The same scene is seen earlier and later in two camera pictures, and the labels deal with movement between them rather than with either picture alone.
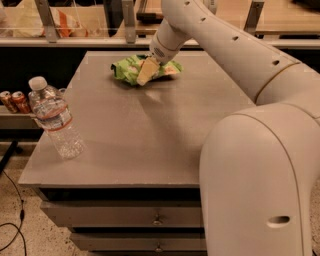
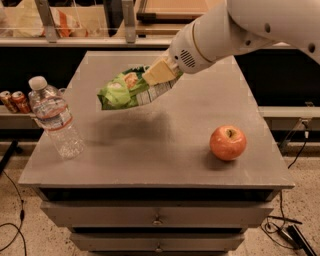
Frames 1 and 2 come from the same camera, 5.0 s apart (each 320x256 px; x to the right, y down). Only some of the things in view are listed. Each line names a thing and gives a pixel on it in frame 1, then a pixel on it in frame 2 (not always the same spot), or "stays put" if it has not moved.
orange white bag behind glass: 65,24 stays put
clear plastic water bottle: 51,110 stays put
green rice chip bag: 127,70 -> 130,88
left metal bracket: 49,26 stays put
